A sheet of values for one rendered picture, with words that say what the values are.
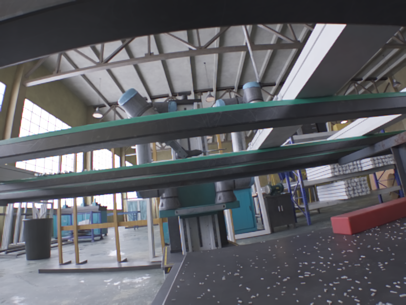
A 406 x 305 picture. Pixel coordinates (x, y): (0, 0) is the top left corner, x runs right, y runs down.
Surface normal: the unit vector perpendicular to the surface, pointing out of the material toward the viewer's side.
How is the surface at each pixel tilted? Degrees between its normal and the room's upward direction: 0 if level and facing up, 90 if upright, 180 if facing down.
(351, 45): 180
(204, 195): 90
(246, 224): 90
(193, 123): 90
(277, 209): 90
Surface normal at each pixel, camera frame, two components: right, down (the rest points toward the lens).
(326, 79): 0.13, 0.96
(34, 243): 0.42, -0.22
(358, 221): 0.13, -0.27
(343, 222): -0.98, 0.09
